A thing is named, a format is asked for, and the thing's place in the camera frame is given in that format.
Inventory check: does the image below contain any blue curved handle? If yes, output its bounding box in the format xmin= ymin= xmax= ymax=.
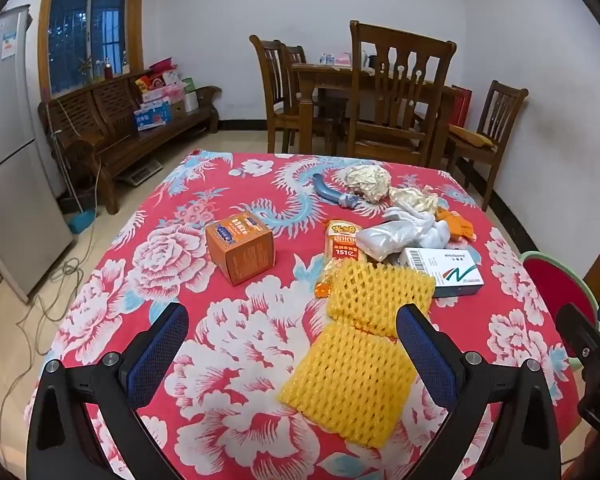
xmin=312 ymin=174 xmax=362 ymax=209

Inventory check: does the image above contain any clear plastic bag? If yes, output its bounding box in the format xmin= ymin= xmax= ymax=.
xmin=355 ymin=220 xmax=421 ymax=262

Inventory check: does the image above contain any tall wooden dining chair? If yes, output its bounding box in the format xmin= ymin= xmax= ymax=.
xmin=347 ymin=21 xmax=457 ymax=166

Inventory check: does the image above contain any orange cardboard box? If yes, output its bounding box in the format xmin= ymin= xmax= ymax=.
xmin=205 ymin=212 xmax=276 ymax=286

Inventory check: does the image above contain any yellow foam fruit net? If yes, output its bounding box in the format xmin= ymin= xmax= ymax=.
xmin=278 ymin=321 xmax=418 ymax=450
xmin=326 ymin=260 xmax=437 ymax=338

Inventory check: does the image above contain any wooden dining table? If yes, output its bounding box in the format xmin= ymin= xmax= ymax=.
xmin=291 ymin=62 xmax=461 ymax=161

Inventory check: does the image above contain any white medicine box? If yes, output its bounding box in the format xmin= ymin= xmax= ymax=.
xmin=397 ymin=247 xmax=485 ymax=298

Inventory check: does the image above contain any blue dustpan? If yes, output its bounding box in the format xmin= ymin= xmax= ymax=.
xmin=62 ymin=210 xmax=98 ymax=233

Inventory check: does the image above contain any wooden bench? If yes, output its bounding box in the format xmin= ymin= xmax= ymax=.
xmin=37 ymin=67 xmax=223 ymax=216

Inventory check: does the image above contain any wooden framed window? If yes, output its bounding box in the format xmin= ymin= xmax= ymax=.
xmin=37 ymin=0 xmax=146 ymax=101

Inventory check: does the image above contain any red paper bag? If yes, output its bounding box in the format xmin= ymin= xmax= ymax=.
xmin=450 ymin=85 xmax=473 ymax=128

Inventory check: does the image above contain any yellow-brown seat cushion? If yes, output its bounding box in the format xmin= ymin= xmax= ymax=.
xmin=447 ymin=125 xmax=496 ymax=148

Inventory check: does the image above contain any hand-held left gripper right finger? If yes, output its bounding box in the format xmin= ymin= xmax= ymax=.
xmin=396 ymin=304 xmax=563 ymax=480

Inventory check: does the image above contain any orange snack packet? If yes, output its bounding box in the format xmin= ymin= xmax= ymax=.
xmin=314 ymin=219 xmax=368 ymax=301

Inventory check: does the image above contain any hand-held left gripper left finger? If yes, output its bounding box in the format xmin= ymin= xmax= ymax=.
xmin=26 ymin=302 xmax=191 ymax=480

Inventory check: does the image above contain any red floral tablecloth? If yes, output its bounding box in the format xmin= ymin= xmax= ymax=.
xmin=22 ymin=149 xmax=598 ymax=480

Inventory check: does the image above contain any paper ball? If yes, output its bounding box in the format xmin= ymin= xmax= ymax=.
xmin=389 ymin=186 xmax=438 ymax=213
xmin=341 ymin=164 xmax=392 ymax=204

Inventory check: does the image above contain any silver refrigerator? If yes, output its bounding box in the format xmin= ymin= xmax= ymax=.
xmin=0 ymin=5 xmax=76 ymax=306

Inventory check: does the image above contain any white floor cable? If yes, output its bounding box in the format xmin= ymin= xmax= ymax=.
xmin=0 ymin=150 xmax=103 ymax=466

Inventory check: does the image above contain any red basin with green rim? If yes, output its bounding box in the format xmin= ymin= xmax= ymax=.
xmin=519 ymin=251 xmax=600 ymax=376

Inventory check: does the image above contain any pile of colourful boxes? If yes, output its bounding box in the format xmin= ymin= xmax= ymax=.
xmin=132 ymin=60 xmax=201 ymax=133

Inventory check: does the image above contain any white plastic bag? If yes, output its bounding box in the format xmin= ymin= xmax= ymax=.
xmin=382 ymin=205 xmax=453 ymax=251

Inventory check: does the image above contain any wooden chair with cushion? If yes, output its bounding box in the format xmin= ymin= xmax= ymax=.
xmin=447 ymin=80 xmax=529 ymax=211

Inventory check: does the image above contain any orange cloth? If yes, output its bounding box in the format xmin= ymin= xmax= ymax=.
xmin=436 ymin=208 xmax=477 ymax=242

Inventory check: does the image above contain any floor scale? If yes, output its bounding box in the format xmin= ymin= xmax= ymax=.
xmin=117 ymin=160 xmax=163 ymax=186

